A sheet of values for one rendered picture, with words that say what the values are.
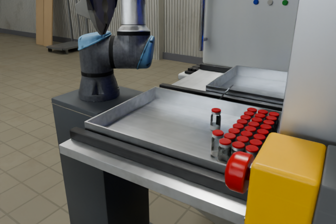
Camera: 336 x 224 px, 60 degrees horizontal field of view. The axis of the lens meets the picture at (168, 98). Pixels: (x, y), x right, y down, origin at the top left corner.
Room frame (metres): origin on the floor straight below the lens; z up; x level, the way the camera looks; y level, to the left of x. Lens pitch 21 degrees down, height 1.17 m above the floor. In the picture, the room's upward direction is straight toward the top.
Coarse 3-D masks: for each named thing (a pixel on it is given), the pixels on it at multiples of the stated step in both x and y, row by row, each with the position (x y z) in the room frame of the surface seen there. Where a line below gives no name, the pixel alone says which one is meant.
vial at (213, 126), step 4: (212, 112) 0.56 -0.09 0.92; (220, 112) 0.56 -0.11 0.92; (212, 116) 0.56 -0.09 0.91; (216, 116) 0.55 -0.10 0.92; (220, 116) 0.56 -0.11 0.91; (212, 120) 0.56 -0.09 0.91; (216, 120) 0.55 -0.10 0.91; (212, 124) 0.56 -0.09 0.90; (216, 124) 0.55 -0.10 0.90; (212, 128) 0.56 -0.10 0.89; (216, 128) 0.55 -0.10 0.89
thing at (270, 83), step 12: (228, 72) 0.91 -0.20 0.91; (240, 72) 0.98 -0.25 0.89; (252, 72) 0.95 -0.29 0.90; (264, 72) 0.93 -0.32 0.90; (276, 72) 0.91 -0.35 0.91; (216, 84) 0.83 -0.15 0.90; (228, 84) 0.87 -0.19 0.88; (240, 84) 0.87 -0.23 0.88; (252, 84) 0.87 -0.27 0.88; (264, 84) 0.87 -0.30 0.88; (276, 84) 0.87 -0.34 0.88; (240, 96) 0.71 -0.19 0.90; (252, 96) 0.70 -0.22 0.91; (264, 96) 0.68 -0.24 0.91; (276, 96) 0.76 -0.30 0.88
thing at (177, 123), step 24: (144, 96) 0.71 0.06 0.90; (168, 96) 0.73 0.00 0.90; (192, 96) 0.69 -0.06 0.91; (96, 120) 0.56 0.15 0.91; (120, 120) 0.61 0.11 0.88; (144, 120) 0.61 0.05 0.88; (168, 120) 0.61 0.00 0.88; (192, 120) 0.61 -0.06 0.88; (144, 144) 0.46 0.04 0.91; (168, 144) 0.50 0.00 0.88; (192, 144) 0.50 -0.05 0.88; (216, 168) 0.38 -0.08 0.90
